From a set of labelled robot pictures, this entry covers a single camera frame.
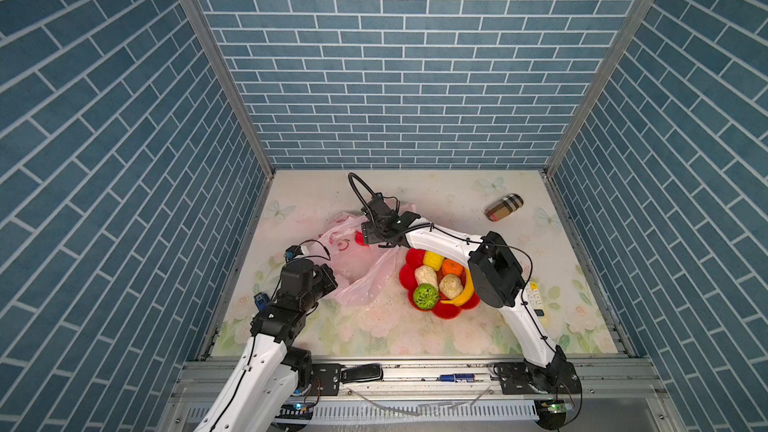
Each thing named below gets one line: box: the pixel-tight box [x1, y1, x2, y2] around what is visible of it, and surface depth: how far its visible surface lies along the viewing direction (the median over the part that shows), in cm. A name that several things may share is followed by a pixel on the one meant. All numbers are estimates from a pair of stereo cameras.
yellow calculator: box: [526, 281, 545, 317], surface depth 88 cm
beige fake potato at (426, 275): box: [414, 265, 438, 289], surface depth 88 cm
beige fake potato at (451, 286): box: [439, 273, 464, 300], surface depth 86 cm
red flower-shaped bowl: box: [399, 248, 481, 319], surface depth 88 cm
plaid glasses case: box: [485, 193, 524, 222], surface depth 108 cm
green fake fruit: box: [413, 283, 439, 310], surface depth 82 cm
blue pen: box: [436, 373, 476, 383], surface depth 75 cm
